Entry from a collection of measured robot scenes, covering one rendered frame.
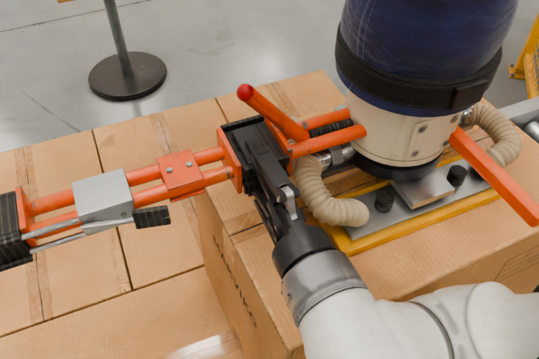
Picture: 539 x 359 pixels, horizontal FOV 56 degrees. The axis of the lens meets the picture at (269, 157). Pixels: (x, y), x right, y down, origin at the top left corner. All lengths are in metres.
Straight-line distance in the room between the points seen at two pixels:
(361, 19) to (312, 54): 2.18
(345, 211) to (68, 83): 2.23
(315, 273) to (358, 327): 0.08
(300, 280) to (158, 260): 0.76
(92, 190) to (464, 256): 0.55
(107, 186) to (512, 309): 0.50
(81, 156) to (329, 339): 1.17
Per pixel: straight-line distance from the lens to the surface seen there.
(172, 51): 2.89
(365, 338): 0.52
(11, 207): 0.70
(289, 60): 2.77
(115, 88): 2.65
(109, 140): 1.59
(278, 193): 0.59
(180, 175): 0.69
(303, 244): 0.58
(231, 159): 0.69
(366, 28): 0.65
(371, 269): 0.77
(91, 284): 1.29
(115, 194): 0.68
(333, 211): 0.73
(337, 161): 0.80
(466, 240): 0.85
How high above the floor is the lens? 1.61
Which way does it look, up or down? 46 degrees down
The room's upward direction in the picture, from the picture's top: straight up
